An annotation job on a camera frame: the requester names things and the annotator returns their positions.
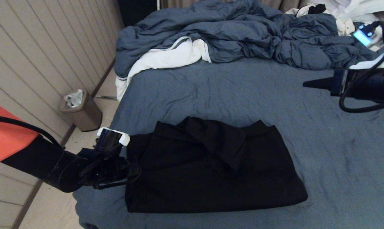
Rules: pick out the blue bed sheet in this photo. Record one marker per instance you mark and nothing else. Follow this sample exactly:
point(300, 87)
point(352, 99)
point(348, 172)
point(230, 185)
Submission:
point(338, 159)

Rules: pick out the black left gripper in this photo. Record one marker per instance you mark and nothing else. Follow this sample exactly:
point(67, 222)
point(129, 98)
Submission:
point(112, 170)

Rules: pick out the white plastic bin liner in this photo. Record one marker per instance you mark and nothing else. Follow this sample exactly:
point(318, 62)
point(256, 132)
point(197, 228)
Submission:
point(73, 99)

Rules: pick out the cream garment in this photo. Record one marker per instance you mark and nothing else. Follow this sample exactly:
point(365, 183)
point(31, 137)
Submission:
point(344, 28)

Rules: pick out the brown trash bin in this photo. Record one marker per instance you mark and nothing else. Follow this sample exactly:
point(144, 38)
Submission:
point(87, 114)

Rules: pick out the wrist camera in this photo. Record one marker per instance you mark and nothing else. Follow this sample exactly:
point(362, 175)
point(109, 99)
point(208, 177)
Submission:
point(111, 140)
point(376, 47)

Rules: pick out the black furniture piece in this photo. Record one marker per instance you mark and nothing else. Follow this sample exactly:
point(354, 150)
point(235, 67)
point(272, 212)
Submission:
point(138, 9)

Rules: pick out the white clothes pile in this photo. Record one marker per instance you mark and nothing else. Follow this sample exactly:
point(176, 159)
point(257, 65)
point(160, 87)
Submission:
point(354, 6)

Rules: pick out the black zip hoodie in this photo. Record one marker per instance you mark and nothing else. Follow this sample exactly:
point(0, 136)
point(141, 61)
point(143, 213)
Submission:
point(211, 178)

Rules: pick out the grey metal rod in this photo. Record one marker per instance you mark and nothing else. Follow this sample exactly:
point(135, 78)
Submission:
point(106, 96)

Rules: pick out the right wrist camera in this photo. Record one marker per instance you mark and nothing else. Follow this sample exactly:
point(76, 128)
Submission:
point(376, 47)

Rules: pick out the small black garment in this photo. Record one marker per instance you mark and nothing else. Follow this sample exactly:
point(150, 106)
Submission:
point(317, 9)

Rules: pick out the rumpled blue duvet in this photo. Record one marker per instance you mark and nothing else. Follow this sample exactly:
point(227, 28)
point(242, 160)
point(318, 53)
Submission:
point(243, 31)

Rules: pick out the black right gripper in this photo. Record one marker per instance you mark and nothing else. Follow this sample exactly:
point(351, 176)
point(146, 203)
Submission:
point(363, 84)

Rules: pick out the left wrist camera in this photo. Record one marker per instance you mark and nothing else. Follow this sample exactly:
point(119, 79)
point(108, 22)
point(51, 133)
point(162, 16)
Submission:
point(111, 140)

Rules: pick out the beige curtain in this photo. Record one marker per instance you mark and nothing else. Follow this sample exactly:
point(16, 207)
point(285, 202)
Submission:
point(284, 4)

